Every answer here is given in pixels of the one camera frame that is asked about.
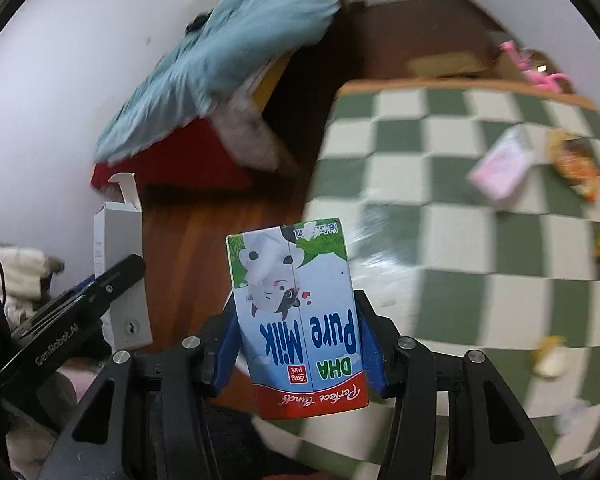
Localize light blue blanket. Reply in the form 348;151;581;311
93;0;344;164

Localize orange snack wrapper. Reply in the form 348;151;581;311
546;129;600;203

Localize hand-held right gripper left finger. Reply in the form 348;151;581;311
36;296;253;480

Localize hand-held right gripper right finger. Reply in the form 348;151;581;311
352;289;561;480

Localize blue white milk carton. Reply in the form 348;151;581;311
226;218;371;421

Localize brown cardboard box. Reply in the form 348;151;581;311
406;52;487;79

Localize pink packet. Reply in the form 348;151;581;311
467;126;537;202

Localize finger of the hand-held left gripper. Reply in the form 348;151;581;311
0;254;147;387
9;278;103;337

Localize grey white cloth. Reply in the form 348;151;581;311
214;96;282;172

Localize yellow cardboard box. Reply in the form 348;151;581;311
249;53;292;112

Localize white cardboard box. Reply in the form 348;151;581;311
92;172;154;352

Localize pale pink cloth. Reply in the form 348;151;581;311
4;367;103;480

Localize yellow white wrapper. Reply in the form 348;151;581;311
531;335;569;379

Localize green white checkered mat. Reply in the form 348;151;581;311
251;80;600;477

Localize pink toy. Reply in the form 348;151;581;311
499;40;569;93

